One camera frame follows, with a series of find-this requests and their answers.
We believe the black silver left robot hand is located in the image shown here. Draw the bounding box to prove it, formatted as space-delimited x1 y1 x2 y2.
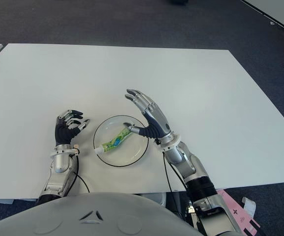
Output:
55 109 91 146

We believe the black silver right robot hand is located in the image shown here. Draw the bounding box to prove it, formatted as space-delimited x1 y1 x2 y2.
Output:
123 88 174 142

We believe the green toothpaste tube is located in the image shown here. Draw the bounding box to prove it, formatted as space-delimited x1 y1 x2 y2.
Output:
94 125 133 155

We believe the white plate with black rim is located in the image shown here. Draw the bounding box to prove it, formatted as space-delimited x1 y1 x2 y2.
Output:
93 115 150 167

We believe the grey robot torso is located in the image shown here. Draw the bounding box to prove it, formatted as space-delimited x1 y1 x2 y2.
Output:
0 191 205 236

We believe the pink cardboard box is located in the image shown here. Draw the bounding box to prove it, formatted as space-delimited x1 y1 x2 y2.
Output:
217 189 261 236

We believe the white paper strip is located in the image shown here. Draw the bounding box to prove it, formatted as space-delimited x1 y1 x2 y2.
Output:
241 196 256 218

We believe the white background table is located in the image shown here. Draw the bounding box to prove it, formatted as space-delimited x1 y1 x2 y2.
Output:
240 0 284 39

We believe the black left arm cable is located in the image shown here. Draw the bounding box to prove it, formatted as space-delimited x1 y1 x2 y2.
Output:
74 153 91 194

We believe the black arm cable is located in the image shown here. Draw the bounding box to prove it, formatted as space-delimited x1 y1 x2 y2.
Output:
74 153 91 194
163 152 189 197

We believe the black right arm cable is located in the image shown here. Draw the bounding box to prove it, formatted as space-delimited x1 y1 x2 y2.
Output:
163 152 189 197

